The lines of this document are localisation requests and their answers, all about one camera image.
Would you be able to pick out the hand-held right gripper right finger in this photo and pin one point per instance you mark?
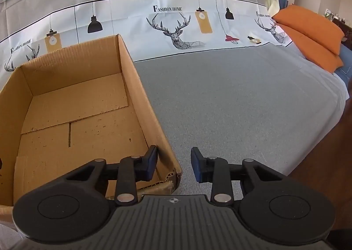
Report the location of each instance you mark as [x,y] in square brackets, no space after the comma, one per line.
[195,163]

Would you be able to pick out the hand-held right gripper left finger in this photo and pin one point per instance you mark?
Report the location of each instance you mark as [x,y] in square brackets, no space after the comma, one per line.
[152,160]

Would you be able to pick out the brown cardboard box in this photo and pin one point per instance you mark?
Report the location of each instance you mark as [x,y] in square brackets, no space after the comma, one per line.
[82,101]

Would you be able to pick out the grey deer print sofa cover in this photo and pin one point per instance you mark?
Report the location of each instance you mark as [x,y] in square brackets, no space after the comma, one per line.
[233,96]

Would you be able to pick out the orange pillow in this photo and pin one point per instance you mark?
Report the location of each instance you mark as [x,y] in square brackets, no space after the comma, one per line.
[310,24]
[316,52]

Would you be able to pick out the dark cabinet with clutter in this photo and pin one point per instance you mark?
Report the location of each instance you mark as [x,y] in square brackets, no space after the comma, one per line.
[341,23]

